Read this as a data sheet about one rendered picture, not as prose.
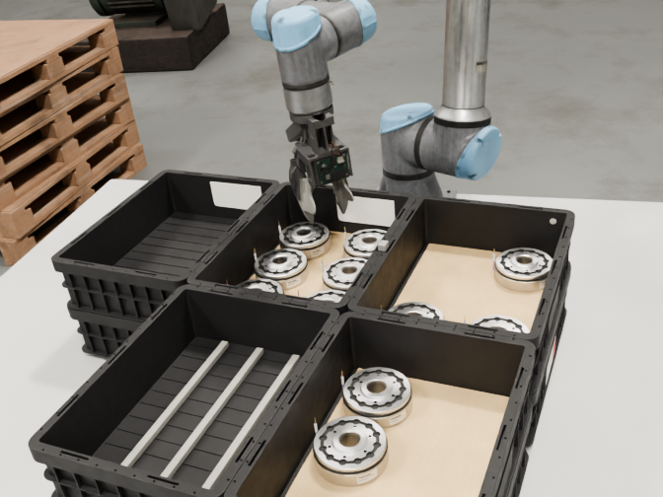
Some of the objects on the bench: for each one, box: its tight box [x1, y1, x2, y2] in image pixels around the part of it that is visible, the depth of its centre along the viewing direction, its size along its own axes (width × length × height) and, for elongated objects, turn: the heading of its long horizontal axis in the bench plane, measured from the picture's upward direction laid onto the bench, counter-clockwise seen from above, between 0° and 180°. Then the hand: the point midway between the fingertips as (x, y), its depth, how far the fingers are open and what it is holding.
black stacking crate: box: [67, 307, 143, 358], centre depth 163 cm, size 40×30×12 cm
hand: (325, 210), depth 136 cm, fingers open, 5 cm apart
